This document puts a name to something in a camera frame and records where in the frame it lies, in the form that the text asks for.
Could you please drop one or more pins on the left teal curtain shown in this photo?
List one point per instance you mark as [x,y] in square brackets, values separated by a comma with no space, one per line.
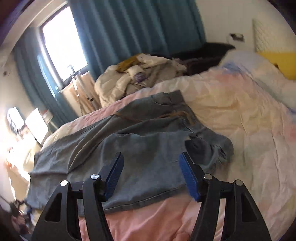
[38,81]

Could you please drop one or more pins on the white quilted headboard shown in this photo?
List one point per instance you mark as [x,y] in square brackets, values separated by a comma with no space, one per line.
[272,37]

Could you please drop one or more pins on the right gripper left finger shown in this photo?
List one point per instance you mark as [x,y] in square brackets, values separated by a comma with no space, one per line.
[60,220]

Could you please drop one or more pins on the pastel tie-dye duvet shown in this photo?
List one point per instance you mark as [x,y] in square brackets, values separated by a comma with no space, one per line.
[240,116]

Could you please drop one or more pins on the right teal curtain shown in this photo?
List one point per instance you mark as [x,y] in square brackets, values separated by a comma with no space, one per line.
[112,31]

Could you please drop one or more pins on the white chair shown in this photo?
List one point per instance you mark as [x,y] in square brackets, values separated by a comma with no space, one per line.
[37,125]

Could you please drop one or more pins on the wall power socket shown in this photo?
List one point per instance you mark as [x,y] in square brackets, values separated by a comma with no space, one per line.
[237,37]

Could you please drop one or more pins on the cream puffer jacket pile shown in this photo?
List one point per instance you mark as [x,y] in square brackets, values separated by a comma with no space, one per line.
[112,86]

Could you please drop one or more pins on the teal curtain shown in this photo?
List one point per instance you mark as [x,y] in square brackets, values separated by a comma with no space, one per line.
[112,31]
[38,81]

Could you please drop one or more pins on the person left hand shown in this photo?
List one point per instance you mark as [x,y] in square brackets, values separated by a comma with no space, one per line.
[19,224]

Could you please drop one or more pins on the pastel pillow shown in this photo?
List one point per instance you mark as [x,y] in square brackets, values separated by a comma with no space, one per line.
[264,73]

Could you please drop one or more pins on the black armchair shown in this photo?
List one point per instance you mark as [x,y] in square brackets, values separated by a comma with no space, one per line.
[203,58]

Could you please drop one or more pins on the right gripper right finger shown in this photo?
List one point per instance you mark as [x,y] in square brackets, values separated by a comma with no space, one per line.
[242,218]

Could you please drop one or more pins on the silver tripod stand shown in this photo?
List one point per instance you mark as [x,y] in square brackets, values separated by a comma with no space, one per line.
[83,91]

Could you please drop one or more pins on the white dresser desk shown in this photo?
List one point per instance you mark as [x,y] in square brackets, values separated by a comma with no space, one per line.
[21,150]

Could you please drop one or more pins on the yellow plush toy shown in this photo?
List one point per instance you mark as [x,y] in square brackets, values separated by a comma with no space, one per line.
[285,61]

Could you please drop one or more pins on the mustard yellow garment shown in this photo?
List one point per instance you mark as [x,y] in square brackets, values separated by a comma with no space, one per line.
[128,63]

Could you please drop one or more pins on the vanity mirror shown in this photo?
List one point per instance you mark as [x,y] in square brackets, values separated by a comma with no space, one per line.
[15,120]

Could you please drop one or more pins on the grey denim jeans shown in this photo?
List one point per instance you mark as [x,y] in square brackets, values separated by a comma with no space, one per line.
[150,133]

